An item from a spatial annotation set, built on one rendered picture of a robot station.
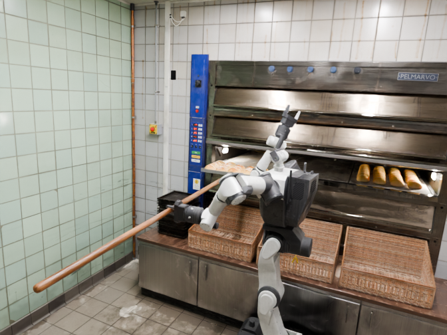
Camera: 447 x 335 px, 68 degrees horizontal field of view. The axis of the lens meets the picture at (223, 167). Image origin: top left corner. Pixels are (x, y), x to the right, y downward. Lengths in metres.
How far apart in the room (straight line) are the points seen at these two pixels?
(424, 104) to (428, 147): 0.30
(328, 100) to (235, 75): 0.80
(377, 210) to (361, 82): 0.97
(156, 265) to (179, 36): 2.02
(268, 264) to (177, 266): 1.04
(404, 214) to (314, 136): 0.88
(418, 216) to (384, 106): 0.85
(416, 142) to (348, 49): 0.83
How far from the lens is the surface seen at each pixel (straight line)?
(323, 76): 2.75
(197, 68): 3.05
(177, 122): 3.19
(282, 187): 1.81
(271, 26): 2.88
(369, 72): 2.72
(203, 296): 2.89
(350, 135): 2.73
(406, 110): 2.70
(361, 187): 2.78
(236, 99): 2.91
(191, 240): 2.78
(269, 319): 2.24
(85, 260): 1.35
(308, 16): 2.82
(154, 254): 2.98
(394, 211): 2.83
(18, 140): 2.69
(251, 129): 2.88
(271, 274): 2.12
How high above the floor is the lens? 1.81
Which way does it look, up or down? 12 degrees down
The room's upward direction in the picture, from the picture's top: 3 degrees clockwise
